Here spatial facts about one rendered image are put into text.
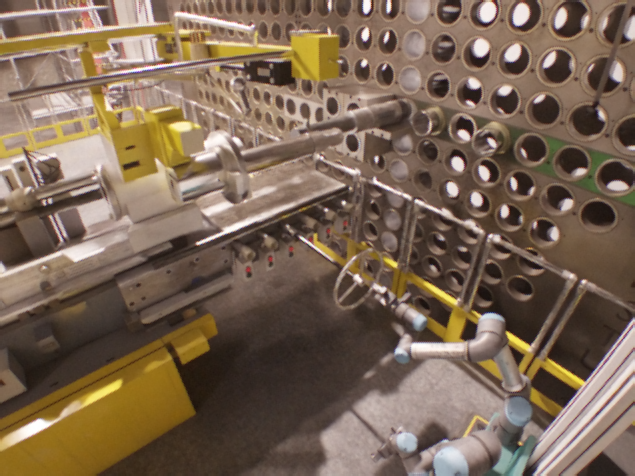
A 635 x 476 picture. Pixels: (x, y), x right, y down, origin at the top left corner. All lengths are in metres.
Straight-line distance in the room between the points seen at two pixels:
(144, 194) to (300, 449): 1.69
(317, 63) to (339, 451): 2.03
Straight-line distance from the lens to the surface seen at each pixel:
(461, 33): 3.09
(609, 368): 1.43
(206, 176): 1.77
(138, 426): 2.41
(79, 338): 2.36
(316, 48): 1.20
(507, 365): 1.88
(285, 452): 2.37
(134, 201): 2.01
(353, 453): 2.37
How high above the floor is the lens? 2.17
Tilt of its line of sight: 35 degrees down
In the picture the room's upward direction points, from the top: straight up
